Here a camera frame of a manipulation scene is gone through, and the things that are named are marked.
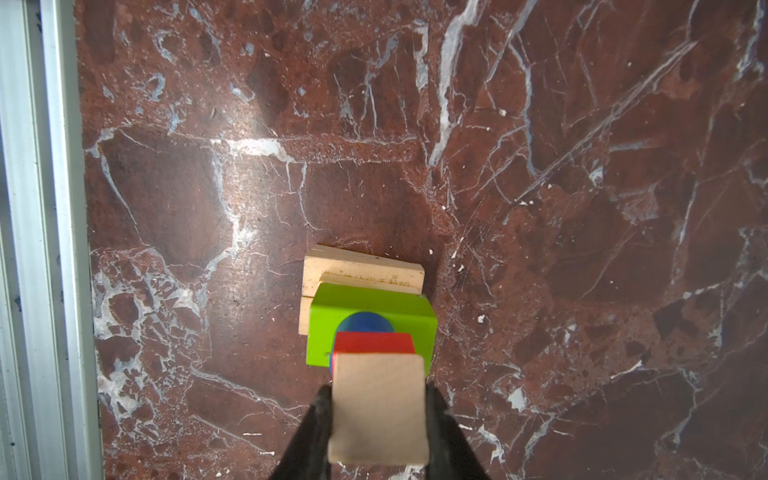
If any blue cylinder block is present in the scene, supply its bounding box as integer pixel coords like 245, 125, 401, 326
329, 312, 395, 370

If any grooved wood block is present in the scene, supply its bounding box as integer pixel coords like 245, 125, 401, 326
319, 272, 422, 295

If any green block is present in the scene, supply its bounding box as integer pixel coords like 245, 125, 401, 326
305, 283, 438, 373

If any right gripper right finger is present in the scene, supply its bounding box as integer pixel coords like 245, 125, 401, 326
425, 383, 490, 480

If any small wood cube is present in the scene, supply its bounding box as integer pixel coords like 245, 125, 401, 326
328, 353, 429, 466

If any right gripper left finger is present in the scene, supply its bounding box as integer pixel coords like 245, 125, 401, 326
269, 384, 333, 480

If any red block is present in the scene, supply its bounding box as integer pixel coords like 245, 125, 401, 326
332, 332, 416, 356

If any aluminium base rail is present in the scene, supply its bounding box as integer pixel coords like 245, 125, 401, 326
1, 1, 104, 479

